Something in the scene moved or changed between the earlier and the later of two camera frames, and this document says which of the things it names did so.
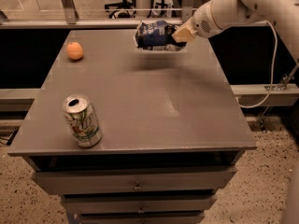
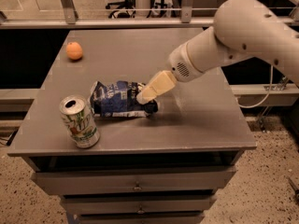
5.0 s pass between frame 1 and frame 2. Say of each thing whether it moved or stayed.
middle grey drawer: stayed
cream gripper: moved
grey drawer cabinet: stayed
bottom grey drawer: stayed
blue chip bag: moved
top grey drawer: stayed
